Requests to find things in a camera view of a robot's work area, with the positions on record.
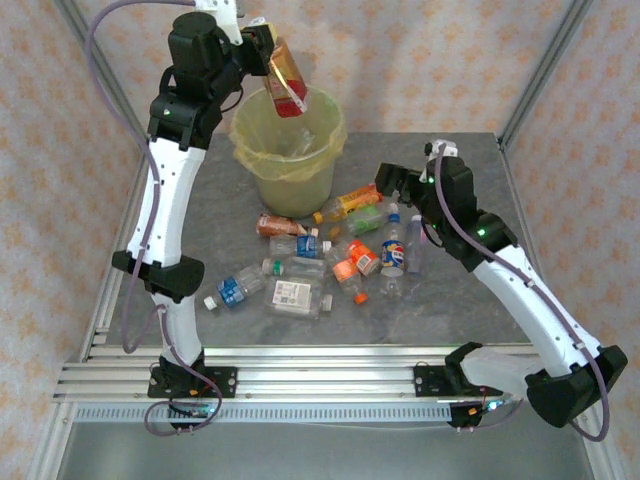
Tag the red label tea bottle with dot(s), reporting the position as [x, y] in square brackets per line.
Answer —
[290, 85]

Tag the amber bottle orange label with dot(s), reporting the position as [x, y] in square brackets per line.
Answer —
[352, 198]

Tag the slim clear purple tinted bottle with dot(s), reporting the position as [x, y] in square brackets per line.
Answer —
[414, 250]

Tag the clear cola bottle blue label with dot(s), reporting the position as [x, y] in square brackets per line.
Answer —
[393, 254]

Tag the white bottle orange barcode label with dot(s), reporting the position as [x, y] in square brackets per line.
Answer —
[365, 259]

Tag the clear bottle yellow cap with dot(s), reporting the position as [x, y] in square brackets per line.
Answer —
[334, 231]

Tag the small clear bottle white cap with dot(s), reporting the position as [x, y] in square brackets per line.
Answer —
[306, 139]

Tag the clear bottle orange soda label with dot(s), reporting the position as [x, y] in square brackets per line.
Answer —
[345, 270]

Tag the crushed red orange label bottle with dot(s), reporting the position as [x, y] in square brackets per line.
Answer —
[277, 225]

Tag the large square clear bottle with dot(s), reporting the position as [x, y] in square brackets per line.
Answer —
[290, 295]

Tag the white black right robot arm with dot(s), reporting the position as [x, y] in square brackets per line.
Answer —
[530, 300]

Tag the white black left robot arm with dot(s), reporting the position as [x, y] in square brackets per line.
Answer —
[167, 200]

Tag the yellow bin liner bag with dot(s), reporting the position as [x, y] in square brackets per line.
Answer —
[250, 150]

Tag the green plastic bin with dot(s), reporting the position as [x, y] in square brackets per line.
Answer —
[295, 195]

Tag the clear bottle green white label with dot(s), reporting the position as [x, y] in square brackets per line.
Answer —
[275, 268]

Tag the small controller circuit board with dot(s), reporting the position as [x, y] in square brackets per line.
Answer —
[192, 412]
[480, 410]

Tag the grey metal shelf panel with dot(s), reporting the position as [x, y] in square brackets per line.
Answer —
[320, 452]

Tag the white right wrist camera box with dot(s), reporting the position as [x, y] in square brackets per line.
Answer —
[446, 148]

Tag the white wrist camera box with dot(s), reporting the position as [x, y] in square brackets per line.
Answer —
[220, 11]
[446, 148]

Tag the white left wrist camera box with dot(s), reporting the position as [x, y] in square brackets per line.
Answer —
[220, 11]

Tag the aluminium frame post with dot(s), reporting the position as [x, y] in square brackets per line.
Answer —
[545, 65]
[100, 65]

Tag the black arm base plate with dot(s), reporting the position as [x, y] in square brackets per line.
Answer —
[427, 380]
[225, 382]

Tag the aluminium mounting rail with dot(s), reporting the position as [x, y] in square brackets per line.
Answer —
[320, 372]

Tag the aluminium lower frame bar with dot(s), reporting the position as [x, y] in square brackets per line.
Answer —
[597, 450]
[47, 445]

